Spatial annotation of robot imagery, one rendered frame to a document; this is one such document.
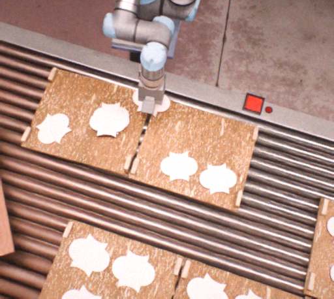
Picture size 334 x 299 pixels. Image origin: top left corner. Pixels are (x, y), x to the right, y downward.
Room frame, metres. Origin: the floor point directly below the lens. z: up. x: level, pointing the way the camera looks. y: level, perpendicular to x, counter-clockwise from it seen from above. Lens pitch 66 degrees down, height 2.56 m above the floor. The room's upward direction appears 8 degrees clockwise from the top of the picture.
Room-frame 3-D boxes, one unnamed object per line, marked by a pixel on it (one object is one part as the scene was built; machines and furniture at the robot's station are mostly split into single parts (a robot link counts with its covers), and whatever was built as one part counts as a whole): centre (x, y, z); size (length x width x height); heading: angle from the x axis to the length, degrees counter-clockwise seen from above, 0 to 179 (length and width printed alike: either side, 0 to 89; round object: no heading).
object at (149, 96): (0.77, 0.08, 1.17); 0.12 x 0.09 x 0.16; 176
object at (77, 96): (0.75, 0.30, 0.93); 0.41 x 0.35 x 0.02; 82
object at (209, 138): (0.67, -0.12, 0.93); 0.41 x 0.35 x 0.02; 80
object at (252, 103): (0.91, -0.33, 0.92); 0.06 x 0.06 x 0.01; 79
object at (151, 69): (0.79, 0.07, 1.33); 0.09 x 0.08 x 0.11; 174
